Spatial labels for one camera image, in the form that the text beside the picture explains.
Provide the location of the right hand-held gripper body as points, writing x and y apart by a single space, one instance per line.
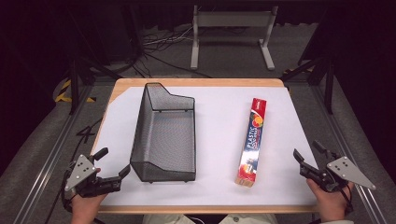
345 169

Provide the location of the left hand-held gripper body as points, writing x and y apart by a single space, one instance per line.
81 169

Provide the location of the person's right hand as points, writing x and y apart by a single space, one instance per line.
331 203

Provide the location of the person's left hand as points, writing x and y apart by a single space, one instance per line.
83 209

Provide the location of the red plastic wrap box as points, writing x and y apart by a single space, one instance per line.
252 143

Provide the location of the black tripod stand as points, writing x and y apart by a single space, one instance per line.
74 81
328 81

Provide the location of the person's beige trousers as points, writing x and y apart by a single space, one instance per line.
174 219

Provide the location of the yellow black hazard tape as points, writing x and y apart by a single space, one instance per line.
63 90

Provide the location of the white table sheet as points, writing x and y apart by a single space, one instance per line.
218 124

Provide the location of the aluminium floor rail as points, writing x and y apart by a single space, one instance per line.
342 137
53 155

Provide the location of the grey metal stand frame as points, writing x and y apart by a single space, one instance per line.
233 19

